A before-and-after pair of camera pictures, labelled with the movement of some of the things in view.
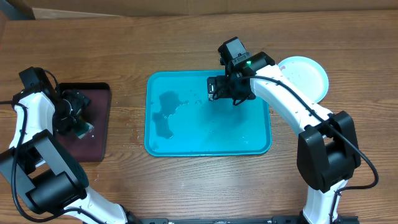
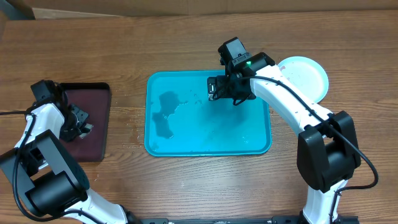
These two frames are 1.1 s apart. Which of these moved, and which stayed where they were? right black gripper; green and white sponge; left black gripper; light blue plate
Moved: left black gripper
Stayed: light blue plate; right black gripper; green and white sponge
